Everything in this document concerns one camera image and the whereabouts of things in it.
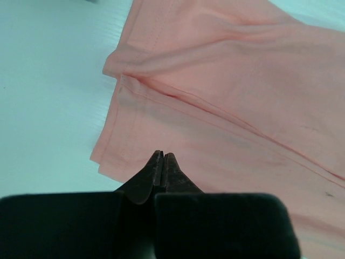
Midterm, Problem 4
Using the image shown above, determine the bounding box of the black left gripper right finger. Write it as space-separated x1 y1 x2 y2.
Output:
155 152 302 259

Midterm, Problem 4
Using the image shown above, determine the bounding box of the salmon pink t-shirt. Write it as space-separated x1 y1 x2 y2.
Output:
91 1 344 258

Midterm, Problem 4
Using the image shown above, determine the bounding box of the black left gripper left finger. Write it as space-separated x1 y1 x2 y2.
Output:
1 151 163 258

